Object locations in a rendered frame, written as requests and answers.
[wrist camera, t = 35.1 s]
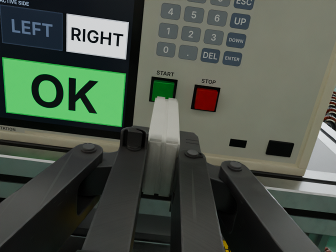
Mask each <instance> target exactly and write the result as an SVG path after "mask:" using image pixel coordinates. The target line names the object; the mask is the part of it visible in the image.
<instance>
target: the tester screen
mask: <svg viewBox="0 0 336 252"><path fill-rule="evenodd" d="M134 3H135V0H0V5H7V6H14V7H21V8H28V9H35V10H43V11H50V12H57V13H64V14H71V15H78V16H86V17H93V18H100V19H107V20H114V21H122V22H129V24H128V36H127V49H126V59H120V58H112V57H105V56H98V55H90V54H83V53H75V52H68V51H60V50H53V49H46V48H38V47H31V46H23V45H16V44H8V43H3V42H2V29H1V15H0V118H8V119H16V120H24V121H32V122H40V123H48V124H56V125H64V126H72V127H80V128H88V129H96V130H104V131H112V132H120V133H121V130H122V129H123V128H124V123H125V111H126V99H127V87H128V75H129V63H130V51H131V39H132V27H133V15H134ZM2 57H3V58H10V59H18V60H25V61H33V62H40V63H48V64H55V65H63V66H70V67H78V68H85V69H93V70H101V71H108V72H116V73H123V74H126V77H125V89H124V102H123V114H122V126H121V127H119V126H111V125H103V124H95V123H87V122H79V121H71V120H63V119H55V118H47V117H39V116H31V115H23V114H16V113H8V112H6V100H5V86H4V73H3V59H2Z"/></svg>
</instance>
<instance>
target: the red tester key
mask: <svg viewBox="0 0 336 252"><path fill-rule="evenodd" d="M217 96H218V91H217V90H214V89H206V88H199V87H198V88H197V90H196V95H195V101H194V108H195V109H199V110H206V111H214V110H215V106H216V101H217Z"/></svg>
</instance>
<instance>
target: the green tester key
mask: <svg viewBox="0 0 336 252"><path fill-rule="evenodd" d="M174 87H175V83H174V82H171V81H163V80H154V82H153V90H152V99H151V100H152V101H154V102H155V99H156V98H157V97H165V99H169V98H173V94H174Z"/></svg>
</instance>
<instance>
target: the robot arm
mask: <svg viewBox="0 0 336 252"><path fill-rule="evenodd" d="M142 192H143V194H145V195H154V194H158V196H162V197H169V196H171V202H170V208H169V212H171V226H170V252H225V248H224V244H223V239H222V236H223V238H224V240H225V242H226V243H227V245H228V247H229V249H230V251H231V252H321V251H320V250H319V248H318V247H317V246H316V245H315V244H314V243H313V242H312V240H311V239H310V238H309V237H308V236H307V235H306V234H305V232H304V231H303V230H302V229H301V228H300V227H299V226H298V224H297V223H296V222H295V221H294V220H293V219H292V218H291V216H290V215H289V214H288V213H287V212H286V211H285V210H284V208H283V207H282V206H281V205H280V204H279V203H278V202H277V200H276V199H275V198H274V197H273V196H272V195H271V194H270V192H269V191H268V190H267V189H266V188H265V187H264V186H263V184H262V183H261V182H260V181H259V180H258V179H257V178H256V176H255V175H254V174H253V173H252V172H251V171H250V170H249V168H248V167H246V166H245V165H244V164H242V163H240V162H238V161H234V160H233V161H232V160H227V161H223V162H222V163H221V165H220V167H219V166H215V165H212V164H210V163H208V162H207V160H206V157H205V155H204V154H203V153H201V148H200V143H199V138H198V136H197V135H196V134H195V133H194V132H188V131H180V127H179V106H178V100H177V99H176V98H168V99H165V97H161V96H158V97H157V98H155V102H154V107H153V112H152V117H151V123H150V127H144V126H137V125H133V126H131V127H125V128H123V129H122V130H121V133H120V145H119V149H118V151H115V152H105V153H103V148H102V147H101V146H100V145H97V144H93V143H83V144H79V145H77V146H75V147H74V148H73V149H71V150H70V151H68V152H67V153H66V154H64V155H63V156H62V157H60V158H59V159H58V160H56V161H55V162H54V163H52V164H51V165H50V166H48V167H47V168H46V169H44V170H43V171H42V172H40V173H39V174H38V175H36V176H35V177H34V178H32V179H31V180H30V181H28V182H27V183H26V184H24V185H23V186H22V187H20V188H19V189H18V190H16V191H15V192H14V193H12V194H11V195H10V196H8V197H7V198H6V199H4V200H3V201H2V202H0V252H58V250H59V249H60V248H61V247H62V246H63V244H64V243H65V242H66V241H67V239H68V238H69V237H70V236H71V235H72V233H73V232H74V231H75V230H76V228H77V227H78V226H79V225H80V224H81V222H82V221H83V220H84V219H85V217H86V216H87V215H88V214H89V213H90V211H91V210H92V209H93V208H94V206H95V205H96V204H97V203H98V202H99V203H98V206H97V208H96V211H95V214H94V217H93V219H92V222H91V225H90V227H89V230H88V233H87V236H86V238H85V241H84V244H83V246H82V249H81V250H77V251H76V252H132V251H133V245H134V239H135V233H136V226H137V220H138V214H139V208H140V201H141V195H142Z"/></svg>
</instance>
